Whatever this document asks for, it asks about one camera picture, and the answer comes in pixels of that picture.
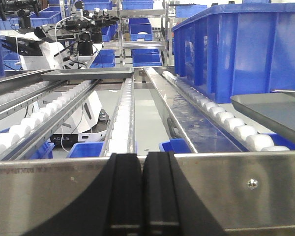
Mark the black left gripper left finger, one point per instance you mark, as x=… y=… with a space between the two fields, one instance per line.
x=110 y=206

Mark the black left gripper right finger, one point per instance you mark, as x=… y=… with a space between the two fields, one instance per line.
x=171 y=206

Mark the far grey metal tray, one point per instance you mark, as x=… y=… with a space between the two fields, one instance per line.
x=89 y=74

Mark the large grey metal tray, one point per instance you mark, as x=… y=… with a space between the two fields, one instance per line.
x=275 y=111

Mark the steel shelving rack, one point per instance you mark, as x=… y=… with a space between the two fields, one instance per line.
x=243 y=172

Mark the white mobile robot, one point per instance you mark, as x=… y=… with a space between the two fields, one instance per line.
x=72 y=43

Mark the blue bin on roller rack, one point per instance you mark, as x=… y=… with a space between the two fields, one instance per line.
x=233 y=49

